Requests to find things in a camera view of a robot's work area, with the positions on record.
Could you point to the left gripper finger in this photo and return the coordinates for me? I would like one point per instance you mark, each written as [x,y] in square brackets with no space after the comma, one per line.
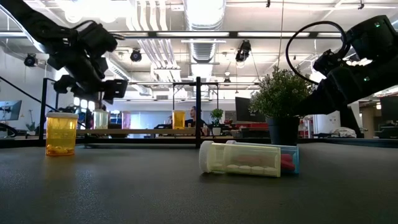
[115,89]
[66,84]

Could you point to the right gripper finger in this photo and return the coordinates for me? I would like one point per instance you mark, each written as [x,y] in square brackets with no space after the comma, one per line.
[317,99]

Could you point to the pale green pill bottle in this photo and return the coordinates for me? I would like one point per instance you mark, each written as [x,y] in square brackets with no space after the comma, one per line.
[106,120]
[242,161]
[98,119]

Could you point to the blue pill bottle red capsules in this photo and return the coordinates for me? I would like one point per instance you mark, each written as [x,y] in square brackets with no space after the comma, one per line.
[290,160]

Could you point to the narrow orange pill bottle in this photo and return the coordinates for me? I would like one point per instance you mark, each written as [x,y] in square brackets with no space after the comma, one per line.
[179,119]

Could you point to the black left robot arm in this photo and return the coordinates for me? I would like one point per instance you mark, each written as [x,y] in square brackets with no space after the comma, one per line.
[31,18]

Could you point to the black ceiling spotlight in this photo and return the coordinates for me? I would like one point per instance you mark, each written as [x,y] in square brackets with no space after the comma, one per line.
[30,60]
[136,55]
[243,51]

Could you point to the black background panel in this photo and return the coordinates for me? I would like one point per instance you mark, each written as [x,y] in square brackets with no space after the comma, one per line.
[349,123]

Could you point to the white crumpled cloth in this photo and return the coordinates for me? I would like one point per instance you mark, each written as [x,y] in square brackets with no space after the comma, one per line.
[343,132]

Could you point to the green potted plant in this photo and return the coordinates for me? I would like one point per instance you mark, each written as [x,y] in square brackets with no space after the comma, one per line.
[283,130]

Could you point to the wide orange pill bottle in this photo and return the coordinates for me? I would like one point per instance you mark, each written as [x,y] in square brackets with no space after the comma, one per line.
[62,133]

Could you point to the black background monitor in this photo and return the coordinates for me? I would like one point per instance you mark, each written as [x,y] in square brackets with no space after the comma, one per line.
[245,109]

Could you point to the person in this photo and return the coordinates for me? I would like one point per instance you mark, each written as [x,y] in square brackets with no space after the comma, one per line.
[193,113]

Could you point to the small background potted plant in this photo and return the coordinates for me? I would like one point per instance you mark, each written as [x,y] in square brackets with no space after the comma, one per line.
[216,115]

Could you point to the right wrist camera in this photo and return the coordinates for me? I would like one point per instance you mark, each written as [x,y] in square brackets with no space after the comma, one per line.
[329,62]

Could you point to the wooden shelf black frame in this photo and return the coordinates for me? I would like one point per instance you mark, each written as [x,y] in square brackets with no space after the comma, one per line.
[124,131]

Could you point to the wall monitor screen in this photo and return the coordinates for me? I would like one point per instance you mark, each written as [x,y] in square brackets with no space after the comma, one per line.
[11,110]

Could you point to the black aluminium rig frame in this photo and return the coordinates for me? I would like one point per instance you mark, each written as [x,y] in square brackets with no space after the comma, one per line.
[192,34]

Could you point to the silver ventilation duct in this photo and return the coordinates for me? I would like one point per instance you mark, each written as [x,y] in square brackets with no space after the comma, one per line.
[203,51]

